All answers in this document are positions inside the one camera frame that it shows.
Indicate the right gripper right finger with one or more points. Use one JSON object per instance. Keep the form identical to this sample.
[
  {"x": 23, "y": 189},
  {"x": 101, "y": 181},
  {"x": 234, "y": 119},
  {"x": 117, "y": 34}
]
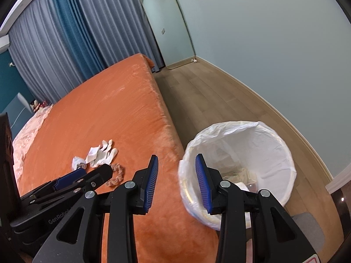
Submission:
[{"x": 275, "y": 236}]

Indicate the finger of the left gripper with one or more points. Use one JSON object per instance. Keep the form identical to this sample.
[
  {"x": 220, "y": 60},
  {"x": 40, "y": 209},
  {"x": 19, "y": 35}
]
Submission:
[
  {"x": 53, "y": 186},
  {"x": 40, "y": 217}
]

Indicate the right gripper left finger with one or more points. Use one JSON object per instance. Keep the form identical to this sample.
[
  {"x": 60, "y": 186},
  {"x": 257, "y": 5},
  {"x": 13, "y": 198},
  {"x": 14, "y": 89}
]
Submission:
[{"x": 78, "y": 236}]

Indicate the white cotton glove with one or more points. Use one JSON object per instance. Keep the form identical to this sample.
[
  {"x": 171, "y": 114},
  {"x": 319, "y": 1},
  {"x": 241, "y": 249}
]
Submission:
[{"x": 103, "y": 154}]

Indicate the white lined trash bin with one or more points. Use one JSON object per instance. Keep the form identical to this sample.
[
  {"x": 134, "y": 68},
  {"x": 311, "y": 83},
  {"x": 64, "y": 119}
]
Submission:
[{"x": 249, "y": 154}]

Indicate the rolled white grey sock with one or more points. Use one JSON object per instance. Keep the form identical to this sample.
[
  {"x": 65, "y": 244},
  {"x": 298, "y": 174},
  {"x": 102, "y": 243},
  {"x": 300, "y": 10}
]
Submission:
[{"x": 78, "y": 163}]

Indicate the grey floor mat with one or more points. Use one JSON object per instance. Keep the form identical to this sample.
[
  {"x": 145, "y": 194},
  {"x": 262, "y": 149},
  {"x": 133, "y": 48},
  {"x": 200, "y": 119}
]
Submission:
[{"x": 311, "y": 229}]

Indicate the pink floral duvet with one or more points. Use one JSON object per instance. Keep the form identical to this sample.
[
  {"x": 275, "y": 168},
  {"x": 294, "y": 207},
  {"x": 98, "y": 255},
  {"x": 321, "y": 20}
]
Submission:
[{"x": 25, "y": 139}]

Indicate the brown satin scrunchie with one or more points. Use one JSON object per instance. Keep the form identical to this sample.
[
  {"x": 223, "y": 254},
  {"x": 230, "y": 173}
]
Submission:
[{"x": 118, "y": 175}]

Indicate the blue padded headboard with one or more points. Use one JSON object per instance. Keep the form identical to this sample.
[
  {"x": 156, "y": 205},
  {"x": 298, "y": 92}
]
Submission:
[{"x": 19, "y": 113}]

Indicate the plush toy by headboard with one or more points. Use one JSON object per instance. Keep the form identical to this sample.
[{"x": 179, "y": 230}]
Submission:
[{"x": 36, "y": 105}]

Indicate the orange bed blanket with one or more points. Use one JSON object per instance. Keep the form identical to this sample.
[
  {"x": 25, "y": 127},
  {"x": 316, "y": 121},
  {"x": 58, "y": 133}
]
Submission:
[{"x": 124, "y": 105}]

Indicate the white air conditioner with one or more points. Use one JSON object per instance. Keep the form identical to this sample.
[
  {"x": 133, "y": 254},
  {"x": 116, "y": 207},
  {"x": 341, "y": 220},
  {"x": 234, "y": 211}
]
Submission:
[{"x": 4, "y": 43}]

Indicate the grey blue curtains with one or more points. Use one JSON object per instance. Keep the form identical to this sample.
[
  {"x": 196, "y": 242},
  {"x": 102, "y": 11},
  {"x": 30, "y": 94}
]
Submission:
[{"x": 57, "y": 45}]

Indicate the standing floor mirror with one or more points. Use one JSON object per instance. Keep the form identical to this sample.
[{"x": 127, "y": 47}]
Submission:
[{"x": 170, "y": 31}]

